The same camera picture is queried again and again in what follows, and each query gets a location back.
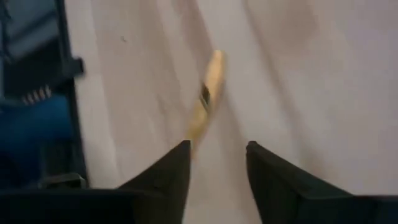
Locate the black table frame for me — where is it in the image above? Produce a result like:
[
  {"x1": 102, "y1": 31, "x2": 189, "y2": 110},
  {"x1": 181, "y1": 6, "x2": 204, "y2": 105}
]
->
[{"x1": 54, "y1": 0, "x2": 90, "y2": 189}]

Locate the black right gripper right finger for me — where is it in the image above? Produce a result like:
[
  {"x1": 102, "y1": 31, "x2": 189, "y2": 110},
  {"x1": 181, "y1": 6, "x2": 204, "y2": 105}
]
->
[{"x1": 246, "y1": 140, "x2": 398, "y2": 224}]

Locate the gold knife green handle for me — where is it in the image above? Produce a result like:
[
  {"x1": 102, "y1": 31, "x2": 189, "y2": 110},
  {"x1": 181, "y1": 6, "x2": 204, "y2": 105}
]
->
[{"x1": 185, "y1": 49, "x2": 226, "y2": 159}]

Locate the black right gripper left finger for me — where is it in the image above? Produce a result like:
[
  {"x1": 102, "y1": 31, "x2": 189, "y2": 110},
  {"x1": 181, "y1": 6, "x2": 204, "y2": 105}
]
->
[{"x1": 0, "y1": 139, "x2": 192, "y2": 224}]

